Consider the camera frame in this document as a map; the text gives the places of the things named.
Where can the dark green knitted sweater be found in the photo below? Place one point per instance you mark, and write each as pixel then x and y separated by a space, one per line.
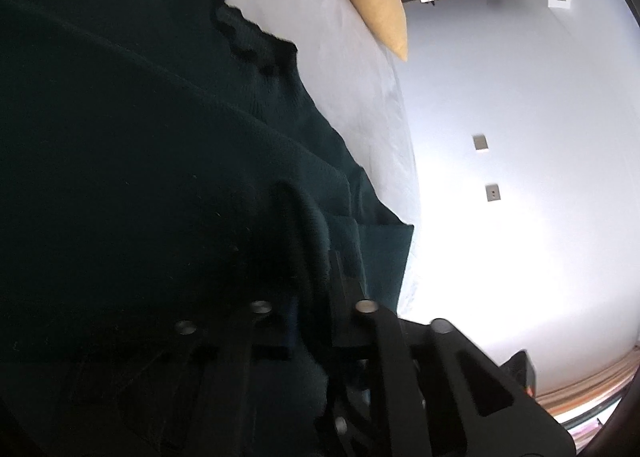
pixel 160 160

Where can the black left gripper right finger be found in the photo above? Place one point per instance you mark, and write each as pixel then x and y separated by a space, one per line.
pixel 398 388

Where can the white bed sheet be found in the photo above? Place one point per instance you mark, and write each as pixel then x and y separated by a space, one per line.
pixel 353 81

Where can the black object on floor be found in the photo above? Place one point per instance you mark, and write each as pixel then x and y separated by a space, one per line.
pixel 521 369

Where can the upper wall switch plate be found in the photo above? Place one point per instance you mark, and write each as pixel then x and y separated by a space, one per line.
pixel 480 142

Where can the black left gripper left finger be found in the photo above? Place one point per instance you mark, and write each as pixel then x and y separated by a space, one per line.
pixel 247 386

